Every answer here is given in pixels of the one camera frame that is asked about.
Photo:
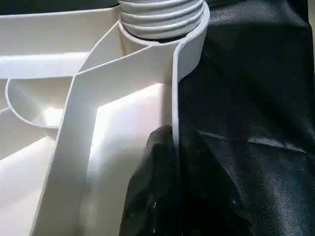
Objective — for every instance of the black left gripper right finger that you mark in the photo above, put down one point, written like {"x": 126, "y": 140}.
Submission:
{"x": 209, "y": 196}

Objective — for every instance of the white plastic table top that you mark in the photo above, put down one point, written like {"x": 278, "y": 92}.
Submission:
{"x": 74, "y": 98}

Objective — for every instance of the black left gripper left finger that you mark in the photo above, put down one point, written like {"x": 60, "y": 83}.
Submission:
{"x": 152, "y": 191}

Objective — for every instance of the white plastic table leg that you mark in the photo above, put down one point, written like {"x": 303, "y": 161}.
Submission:
{"x": 162, "y": 19}

